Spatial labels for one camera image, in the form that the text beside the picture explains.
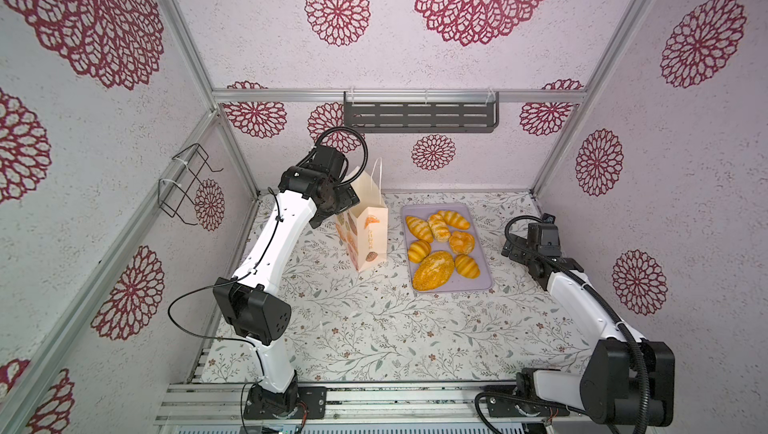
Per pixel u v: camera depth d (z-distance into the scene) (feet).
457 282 3.17
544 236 2.14
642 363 1.27
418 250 3.25
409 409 2.40
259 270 1.52
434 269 3.02
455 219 3.58
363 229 2.77
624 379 1.33
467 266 3.11
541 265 2.02
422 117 3.02
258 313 1.46
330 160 1.97
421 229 3.43
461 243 3.28
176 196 2.50
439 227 3.47
